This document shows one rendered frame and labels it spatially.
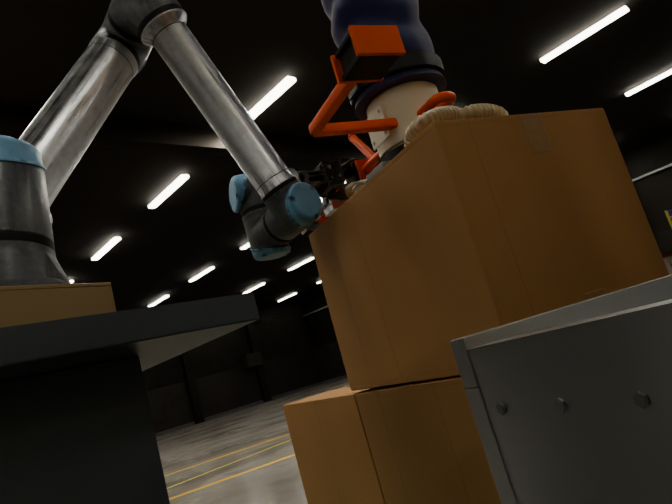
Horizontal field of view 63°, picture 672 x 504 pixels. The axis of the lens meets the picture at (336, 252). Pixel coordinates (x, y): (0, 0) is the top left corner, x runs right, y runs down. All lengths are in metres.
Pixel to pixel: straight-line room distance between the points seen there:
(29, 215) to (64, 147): 0.32
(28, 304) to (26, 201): 0.18
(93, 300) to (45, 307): 0.06
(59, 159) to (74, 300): 0.44
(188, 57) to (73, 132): 0.28
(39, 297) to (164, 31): 0.70
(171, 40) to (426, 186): 0.65
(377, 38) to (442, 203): 0.28
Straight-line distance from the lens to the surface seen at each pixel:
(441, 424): 1.07
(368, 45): 0.89
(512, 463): 0.68
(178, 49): 1.29
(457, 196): 0.88
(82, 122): 1.25
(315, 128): 1.11
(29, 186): 0.94
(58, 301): 0.81
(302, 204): 1.18
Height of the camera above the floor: 0.62
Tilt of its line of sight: 11 degrees up
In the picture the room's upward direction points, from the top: 16 degrees counter-clockwise
